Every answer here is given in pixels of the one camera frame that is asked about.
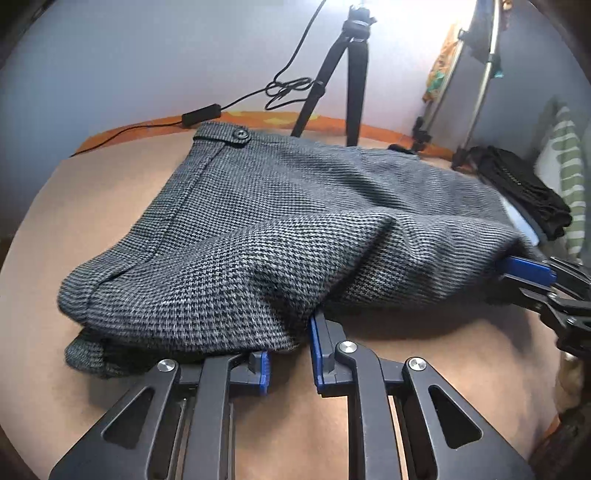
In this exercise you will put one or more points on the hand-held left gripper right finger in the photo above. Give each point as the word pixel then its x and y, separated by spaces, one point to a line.
pixel 315 351

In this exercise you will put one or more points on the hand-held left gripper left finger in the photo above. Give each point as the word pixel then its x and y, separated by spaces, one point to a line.
pixel 263 373

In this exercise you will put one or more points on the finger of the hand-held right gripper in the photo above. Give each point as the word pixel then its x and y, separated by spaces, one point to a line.
pixel 526 270

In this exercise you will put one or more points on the grey houndstooth pants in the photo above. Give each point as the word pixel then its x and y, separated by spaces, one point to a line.
pixel 258 240

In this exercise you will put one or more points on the light blue folded cloth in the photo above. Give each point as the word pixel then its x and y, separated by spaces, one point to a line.
pixel 519 221

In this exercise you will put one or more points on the black folded garment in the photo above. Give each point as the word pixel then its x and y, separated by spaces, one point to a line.
pixel 517 184

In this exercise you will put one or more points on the green striped cloth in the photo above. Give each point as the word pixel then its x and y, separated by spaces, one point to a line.
pixel 565 170

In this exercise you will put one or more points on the light stand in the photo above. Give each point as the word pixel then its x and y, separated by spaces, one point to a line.
pixel 480 83

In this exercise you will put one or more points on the orange patterned hanging cloth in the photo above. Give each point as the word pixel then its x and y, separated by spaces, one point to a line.
pixel 441 64

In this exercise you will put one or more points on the black tripod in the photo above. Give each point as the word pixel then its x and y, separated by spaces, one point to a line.
pixel 339 69

